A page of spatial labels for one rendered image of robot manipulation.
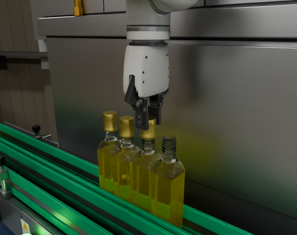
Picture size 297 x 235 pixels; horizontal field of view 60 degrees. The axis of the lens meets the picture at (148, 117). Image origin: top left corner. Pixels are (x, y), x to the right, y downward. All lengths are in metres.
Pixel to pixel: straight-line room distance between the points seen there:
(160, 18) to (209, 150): 0.33
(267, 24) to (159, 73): 0.22
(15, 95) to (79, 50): 3.32
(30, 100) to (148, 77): 3.62
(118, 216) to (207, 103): 0.33
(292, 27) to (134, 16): 0.28
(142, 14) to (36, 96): 3.56
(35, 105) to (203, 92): 3.56
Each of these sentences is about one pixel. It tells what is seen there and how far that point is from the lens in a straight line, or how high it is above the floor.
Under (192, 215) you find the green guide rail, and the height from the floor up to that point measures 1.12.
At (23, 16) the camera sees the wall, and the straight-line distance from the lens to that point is 3.91.
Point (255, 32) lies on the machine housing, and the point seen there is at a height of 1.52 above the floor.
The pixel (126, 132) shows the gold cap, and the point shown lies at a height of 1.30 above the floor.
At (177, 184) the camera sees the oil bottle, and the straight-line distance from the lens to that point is 0.55.
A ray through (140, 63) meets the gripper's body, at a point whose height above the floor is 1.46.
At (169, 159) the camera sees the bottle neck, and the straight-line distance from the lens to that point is 0.53.
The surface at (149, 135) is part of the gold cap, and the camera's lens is 0.55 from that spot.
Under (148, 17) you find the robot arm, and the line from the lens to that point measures 0.48.
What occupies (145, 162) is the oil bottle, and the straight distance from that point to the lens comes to 0.56.
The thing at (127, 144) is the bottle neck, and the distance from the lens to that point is 0.60.
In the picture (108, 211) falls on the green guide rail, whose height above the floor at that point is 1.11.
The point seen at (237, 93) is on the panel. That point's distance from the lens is 0.58.
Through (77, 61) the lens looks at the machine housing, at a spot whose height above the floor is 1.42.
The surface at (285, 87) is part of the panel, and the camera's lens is 0.55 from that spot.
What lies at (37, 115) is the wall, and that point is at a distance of 4.07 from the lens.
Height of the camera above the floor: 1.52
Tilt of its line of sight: 18 degrees down
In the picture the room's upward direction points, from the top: straight up
